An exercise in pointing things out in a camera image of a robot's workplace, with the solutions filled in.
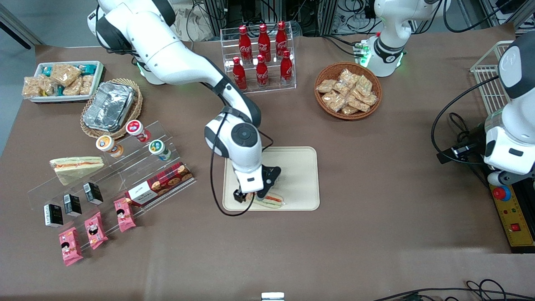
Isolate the white wire basket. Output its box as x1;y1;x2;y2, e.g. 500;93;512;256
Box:
470;41;516;116

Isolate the red lid cup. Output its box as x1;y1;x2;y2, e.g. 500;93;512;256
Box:
126;120;151;143

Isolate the black floor cable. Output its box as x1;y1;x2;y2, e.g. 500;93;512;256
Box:
372;279;535;301

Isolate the red plaid cookie box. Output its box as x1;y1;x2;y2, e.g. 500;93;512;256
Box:
125;162;195;207

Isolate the clear acrylic stepped shelf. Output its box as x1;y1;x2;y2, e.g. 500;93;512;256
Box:
27;120;197;251

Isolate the red cola bottle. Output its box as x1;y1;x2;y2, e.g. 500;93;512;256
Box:
238;25;253;64
275;21;289;59
280;50;293;87
232;57;247;91
257;23;272;62
255;54;270;89

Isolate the orange lid cup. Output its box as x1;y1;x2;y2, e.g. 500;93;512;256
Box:
96;135;125;158

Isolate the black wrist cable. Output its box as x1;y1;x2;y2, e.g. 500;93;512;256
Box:
431;75;501;166
209;112;269;217

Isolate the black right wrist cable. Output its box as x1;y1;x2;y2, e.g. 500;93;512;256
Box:
209;112;269;217

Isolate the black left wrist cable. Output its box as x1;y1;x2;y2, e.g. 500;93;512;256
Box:
431;75;501;166

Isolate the plastic sandwich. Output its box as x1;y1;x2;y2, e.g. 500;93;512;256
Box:
250;193;286;210
49;156;105;186

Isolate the aluminium frame rack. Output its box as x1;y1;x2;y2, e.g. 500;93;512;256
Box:
202;0;340;36

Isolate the clear acrylic bottle rack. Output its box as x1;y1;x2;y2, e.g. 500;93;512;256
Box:
220;26;297;97

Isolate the oval light wicker basket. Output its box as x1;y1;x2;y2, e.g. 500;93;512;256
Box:
80;78;143;140

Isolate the round brown wicker basket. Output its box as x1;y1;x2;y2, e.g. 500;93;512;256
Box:
314;62;383;121

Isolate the crumpled clear plastic bag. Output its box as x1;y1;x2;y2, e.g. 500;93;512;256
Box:
169;4;218;43

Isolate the grey metal beam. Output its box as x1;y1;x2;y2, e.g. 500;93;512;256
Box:
0;3;45;50

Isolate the beige plastic tray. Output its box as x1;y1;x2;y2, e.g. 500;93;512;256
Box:
222;146;321;211

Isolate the pink snack packet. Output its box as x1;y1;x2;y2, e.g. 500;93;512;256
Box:
84;212;109;250
114;198;137;233
59;227;84;267

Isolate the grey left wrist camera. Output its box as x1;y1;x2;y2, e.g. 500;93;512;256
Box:
487;171;510;187

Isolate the yellow emergency stop box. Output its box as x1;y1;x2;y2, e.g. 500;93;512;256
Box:
488;184;535;254

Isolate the white rectangular snack tray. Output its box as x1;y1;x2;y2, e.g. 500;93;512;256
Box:
25;61;105;104

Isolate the aluminium foil container stack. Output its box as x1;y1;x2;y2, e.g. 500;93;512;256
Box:
83;82;135;133

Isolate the green lid cup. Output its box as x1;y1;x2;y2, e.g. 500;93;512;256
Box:
149;140;172;162

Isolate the small black carton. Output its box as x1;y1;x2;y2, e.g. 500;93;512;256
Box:
63;194;83;217
83;182;104;206
44;204;64;228

